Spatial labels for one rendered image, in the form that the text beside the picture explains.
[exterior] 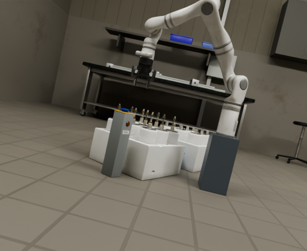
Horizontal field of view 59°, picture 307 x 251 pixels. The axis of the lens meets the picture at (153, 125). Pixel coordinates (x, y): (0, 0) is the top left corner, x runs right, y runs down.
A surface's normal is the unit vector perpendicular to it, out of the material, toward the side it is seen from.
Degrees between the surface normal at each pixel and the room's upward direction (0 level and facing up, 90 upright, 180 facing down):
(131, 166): 90
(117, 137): 90
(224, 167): 90
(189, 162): 90
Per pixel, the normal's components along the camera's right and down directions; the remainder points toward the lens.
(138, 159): -0.55, -0.07
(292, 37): -0.10, 0.05
